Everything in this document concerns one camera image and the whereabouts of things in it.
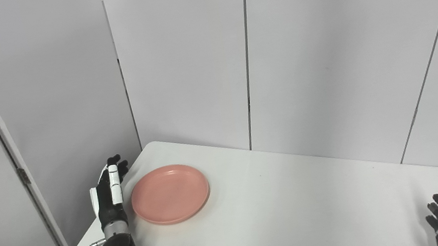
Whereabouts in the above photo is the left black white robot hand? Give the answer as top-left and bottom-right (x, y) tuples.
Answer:
(85, 153), (138, 232)

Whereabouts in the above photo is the pink round plate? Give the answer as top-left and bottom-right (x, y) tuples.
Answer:
(127, 160), (214, 229)

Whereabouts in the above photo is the metal door hinge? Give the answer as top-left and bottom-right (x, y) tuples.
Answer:
(16, 167), (32, 186)

